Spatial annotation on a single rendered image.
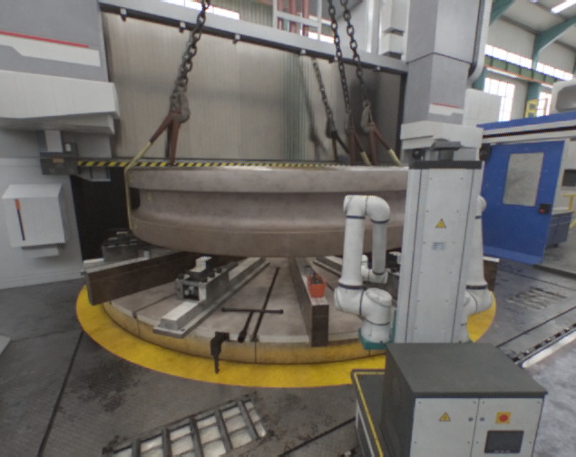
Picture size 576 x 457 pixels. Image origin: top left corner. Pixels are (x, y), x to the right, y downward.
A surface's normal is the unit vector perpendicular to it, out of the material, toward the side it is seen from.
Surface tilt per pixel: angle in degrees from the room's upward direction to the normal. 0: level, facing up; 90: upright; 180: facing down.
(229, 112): 90
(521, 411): 90
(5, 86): 90
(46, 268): 90
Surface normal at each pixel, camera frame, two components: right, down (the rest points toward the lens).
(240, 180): -0.16, 0.20
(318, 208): 0.15, 0.20
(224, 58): 0.46, 0.18
